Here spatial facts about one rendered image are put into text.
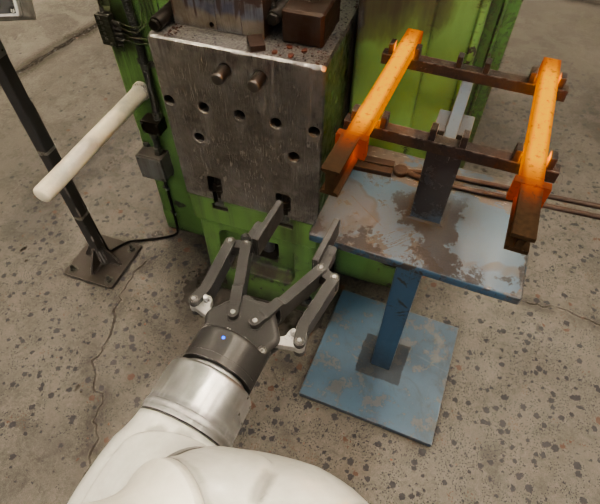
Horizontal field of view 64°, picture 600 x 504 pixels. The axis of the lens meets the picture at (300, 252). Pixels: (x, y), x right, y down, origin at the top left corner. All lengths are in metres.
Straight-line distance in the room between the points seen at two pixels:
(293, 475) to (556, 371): 1.49
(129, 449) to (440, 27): 0.95
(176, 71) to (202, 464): 0.92
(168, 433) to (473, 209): 0.77
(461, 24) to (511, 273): 0.50
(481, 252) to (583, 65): 2.28
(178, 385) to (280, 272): 1.12
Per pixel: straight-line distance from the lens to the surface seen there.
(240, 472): 0.29
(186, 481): 0.28
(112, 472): 0.42
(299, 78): 0.98
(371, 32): 1.13
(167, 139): 1.57
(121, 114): 1.40
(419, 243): 0.94
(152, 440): 0.42
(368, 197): 1.00
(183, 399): 0.44
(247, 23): 1.05
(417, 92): 1.17
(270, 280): 1.54
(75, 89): 2.81
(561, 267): 1.98
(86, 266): 1.89
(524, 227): 0.63
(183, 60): 1.09
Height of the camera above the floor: 1.40
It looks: 52 degrees down
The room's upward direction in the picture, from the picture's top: straight up
